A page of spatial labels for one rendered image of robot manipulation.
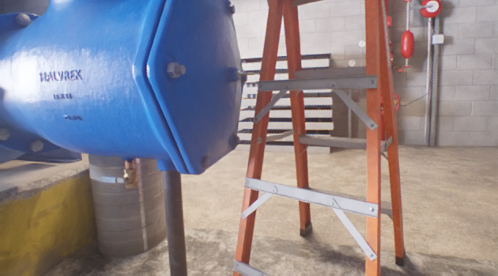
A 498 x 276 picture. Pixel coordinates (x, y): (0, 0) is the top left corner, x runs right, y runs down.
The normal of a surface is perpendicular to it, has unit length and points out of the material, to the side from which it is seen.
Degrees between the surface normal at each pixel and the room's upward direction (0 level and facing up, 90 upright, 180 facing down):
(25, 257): 90
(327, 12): 90
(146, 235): 90
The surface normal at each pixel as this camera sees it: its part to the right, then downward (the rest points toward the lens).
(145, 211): 0.71, 0.06
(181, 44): 0.88, -0.03
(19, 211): 0.96, 0.00
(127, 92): -0.25, 0.29
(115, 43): -0.26, -0.14
